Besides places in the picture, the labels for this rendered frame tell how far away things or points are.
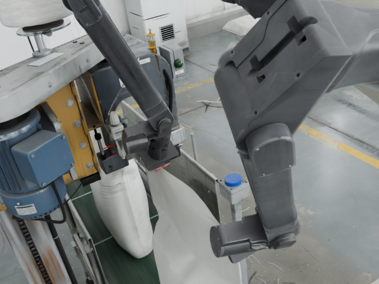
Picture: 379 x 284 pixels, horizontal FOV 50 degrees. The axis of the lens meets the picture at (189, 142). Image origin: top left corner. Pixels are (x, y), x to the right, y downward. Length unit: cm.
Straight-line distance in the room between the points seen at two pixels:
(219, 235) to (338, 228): 181
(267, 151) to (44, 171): 65
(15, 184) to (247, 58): 77
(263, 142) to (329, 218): 223
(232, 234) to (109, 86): 63
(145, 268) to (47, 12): 123
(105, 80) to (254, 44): 86
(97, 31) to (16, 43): 309
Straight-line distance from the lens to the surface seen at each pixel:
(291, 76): 32
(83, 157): 125
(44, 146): 92
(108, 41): 86
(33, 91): 95
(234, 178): 144
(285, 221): 66
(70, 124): 120
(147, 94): 96
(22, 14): 91
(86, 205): 228
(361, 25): 35
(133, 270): 185
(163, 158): 114
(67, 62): 104
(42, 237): 143
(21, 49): 393
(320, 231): 248
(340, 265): 232
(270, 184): 51
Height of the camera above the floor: 171
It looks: 31 degrees down
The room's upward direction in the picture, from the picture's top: 9 degrees counter-clockwise
